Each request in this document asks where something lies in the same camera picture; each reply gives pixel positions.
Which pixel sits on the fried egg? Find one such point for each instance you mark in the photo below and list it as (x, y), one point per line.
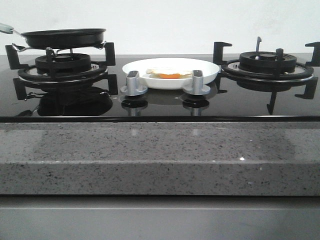
(168, 73)

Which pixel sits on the black pan support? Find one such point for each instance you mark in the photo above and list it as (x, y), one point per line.
(28, 77)
(303, 74)

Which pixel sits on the silver stove knob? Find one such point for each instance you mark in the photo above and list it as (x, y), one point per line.
(197, 86)
(133, 86)

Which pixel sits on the black gas burner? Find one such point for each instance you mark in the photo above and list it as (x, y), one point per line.
(265, 62)
(64, 63)

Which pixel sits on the right silver stove knob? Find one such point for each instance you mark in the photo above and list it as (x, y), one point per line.
(197, 86)

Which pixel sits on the left black gas burner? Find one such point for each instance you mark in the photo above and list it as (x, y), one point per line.
(64, 63)

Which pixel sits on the right black gas burner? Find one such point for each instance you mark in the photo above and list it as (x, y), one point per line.
(265, 62)

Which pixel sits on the white round plate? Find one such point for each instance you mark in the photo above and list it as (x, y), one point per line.
(209, 69)

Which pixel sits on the wire pan trivet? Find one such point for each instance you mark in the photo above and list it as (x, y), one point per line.
(20, 49)

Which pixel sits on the black frying pan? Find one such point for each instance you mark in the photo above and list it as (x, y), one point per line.
(64, 38)

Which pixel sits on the left black pan support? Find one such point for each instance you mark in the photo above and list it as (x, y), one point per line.
(28, 77)

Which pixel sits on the right black pan support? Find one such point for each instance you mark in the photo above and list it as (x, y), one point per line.
(303, 74)

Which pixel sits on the left silver stove knob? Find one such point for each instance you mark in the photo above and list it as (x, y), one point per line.
(133, 86)

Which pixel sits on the black glass cooktop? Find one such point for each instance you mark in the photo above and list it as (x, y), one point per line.
(228, 101)

